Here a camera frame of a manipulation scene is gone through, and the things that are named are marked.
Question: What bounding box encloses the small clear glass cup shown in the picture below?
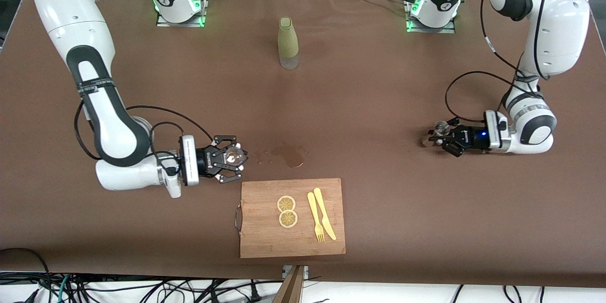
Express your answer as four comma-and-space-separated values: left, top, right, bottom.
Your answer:
224, 146, 247, 167

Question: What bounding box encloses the brown table cover sheet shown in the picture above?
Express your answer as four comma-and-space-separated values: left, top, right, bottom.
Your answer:
0, 0, 606, 289

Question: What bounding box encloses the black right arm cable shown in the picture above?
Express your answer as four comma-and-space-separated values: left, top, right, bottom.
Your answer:
73, 104, 214, 176

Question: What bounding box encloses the yellow plastic fork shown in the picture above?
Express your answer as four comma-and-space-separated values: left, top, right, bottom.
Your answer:
307, 192, 326, 243

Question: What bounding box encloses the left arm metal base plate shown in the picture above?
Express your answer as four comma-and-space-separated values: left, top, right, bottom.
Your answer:
405, 0, 456, 34

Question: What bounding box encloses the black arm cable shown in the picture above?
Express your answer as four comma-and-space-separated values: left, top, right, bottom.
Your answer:
73, 104, 214, 176
444, 0, 561, 124

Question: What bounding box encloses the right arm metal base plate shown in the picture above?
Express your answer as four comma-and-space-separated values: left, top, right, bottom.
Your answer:
155, 0, 210, 28

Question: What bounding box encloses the wooden cutting board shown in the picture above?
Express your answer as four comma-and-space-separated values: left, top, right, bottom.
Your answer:
234, 178, 346, 259

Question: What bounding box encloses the metal double jigger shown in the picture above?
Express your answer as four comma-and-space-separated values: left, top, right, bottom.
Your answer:
419, 120, 451, 148

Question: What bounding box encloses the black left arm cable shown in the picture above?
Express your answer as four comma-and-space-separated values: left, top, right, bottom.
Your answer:
444, 0, 561, 124

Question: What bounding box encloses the small metal bracket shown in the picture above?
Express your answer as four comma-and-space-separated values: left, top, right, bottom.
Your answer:
283, 265, 309, 281

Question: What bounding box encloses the yellow plastic knife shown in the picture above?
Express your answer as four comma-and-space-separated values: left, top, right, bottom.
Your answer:
313, 187, 337, 241

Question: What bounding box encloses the wooden beam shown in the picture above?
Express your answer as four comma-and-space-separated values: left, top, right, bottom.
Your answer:
272, 265, 306, 303

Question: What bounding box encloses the teal floor cable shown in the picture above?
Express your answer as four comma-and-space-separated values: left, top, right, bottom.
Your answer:
56, 276, 70, 303

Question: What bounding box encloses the green sleeved glass bottle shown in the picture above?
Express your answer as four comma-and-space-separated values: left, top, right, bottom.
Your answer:
277, 17, 300, 70

